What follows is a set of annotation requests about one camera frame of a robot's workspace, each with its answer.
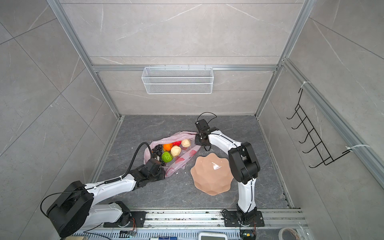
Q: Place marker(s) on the beige fake fruit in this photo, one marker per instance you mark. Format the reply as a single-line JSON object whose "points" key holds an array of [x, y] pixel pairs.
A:
{"points": [[186, 143], [175, 151]]}

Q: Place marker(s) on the white wire mesh basket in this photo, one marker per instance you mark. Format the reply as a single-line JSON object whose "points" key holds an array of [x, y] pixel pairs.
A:
{"points": [[178, 80]]}

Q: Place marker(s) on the black wire hook rack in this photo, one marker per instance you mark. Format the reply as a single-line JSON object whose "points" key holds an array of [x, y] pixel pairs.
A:
{"points": [[313, 136]]}

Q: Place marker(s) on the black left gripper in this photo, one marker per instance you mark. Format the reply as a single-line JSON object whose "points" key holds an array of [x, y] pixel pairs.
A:
{"points": [[163, 173]]}

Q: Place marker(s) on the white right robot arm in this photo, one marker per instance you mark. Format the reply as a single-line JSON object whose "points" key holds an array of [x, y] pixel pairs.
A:
{"points": [[244, 167]]}

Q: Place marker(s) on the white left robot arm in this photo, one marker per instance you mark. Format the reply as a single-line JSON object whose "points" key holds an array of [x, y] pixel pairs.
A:
{"points": [[79, 205]]}

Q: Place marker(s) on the green fake fruit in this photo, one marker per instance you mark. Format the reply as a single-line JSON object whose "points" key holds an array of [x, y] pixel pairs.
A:
{"points": [[166, 157]]}

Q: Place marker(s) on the red fake apple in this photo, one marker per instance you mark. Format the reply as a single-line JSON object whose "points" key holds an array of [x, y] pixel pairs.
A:
{"points": [[177, 143]]}

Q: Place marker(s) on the dark fake grapes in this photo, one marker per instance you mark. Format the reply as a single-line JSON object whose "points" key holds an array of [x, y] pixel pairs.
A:
{"points": [[157, 152]]}

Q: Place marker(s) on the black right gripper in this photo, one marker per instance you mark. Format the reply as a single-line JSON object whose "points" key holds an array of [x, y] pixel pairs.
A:
{"points": [[197, 141]]}

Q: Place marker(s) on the pink scalloped plate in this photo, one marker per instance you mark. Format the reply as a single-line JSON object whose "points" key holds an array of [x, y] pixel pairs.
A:
{"points": [[212, 175]]}

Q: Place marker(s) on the pink plastic bag fruit print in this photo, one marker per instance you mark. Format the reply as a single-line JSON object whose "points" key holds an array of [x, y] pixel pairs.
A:
{"points": [[187, 154]]}

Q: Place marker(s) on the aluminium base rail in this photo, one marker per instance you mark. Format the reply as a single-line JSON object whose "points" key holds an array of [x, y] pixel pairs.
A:
{"points": [[214, 219]]}

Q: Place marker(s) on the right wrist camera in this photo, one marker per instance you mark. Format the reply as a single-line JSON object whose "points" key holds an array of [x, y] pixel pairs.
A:
{"points": [[202, 125]]}

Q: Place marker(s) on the white device at bottom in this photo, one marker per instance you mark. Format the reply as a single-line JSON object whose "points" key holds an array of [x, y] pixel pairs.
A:
{"points": [[212, 236]]}

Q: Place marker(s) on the orange fake fruit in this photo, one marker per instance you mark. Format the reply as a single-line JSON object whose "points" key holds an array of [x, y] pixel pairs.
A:
{"points": [[167, 147]]}

